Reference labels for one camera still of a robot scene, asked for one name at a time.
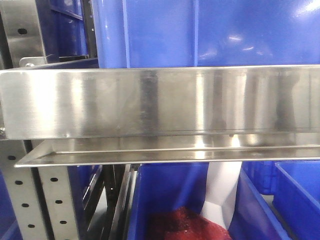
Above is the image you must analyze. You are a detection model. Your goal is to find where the stainless steel shelf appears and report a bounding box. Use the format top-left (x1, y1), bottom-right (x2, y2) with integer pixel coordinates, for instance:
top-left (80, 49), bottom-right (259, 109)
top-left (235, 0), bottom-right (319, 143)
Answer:
top-left (0, 65), bottom-right (320, 168)

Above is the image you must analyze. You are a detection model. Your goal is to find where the blue bin upper shelf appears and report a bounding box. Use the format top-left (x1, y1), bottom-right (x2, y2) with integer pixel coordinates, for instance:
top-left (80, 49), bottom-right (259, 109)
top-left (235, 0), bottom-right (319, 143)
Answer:
top-left (91, 0), bottom-right (320, 68)

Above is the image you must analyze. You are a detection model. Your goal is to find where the perforated steel shelf upright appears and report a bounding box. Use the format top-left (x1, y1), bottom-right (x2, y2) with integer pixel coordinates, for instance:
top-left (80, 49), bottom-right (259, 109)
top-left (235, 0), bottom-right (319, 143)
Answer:
top-left (0, 140), bottom-right (87, 240)

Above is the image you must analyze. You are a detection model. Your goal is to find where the blue bin with red contents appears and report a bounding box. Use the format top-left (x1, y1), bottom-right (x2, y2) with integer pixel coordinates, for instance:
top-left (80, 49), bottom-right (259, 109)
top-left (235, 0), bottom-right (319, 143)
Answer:
top-left (127, 163), bottom-right (289, 240)

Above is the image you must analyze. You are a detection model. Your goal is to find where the red mesh material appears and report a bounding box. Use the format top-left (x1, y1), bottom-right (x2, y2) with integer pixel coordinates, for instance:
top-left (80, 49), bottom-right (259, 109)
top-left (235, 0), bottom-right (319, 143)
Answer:
top-left (145, 207), bottom-right (232, 240)

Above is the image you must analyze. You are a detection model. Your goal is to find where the blue bin lower right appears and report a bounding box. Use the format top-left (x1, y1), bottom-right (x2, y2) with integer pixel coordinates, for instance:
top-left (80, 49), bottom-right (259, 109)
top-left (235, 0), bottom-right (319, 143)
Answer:
top-left (273, 161), bottom-right (320, 240)

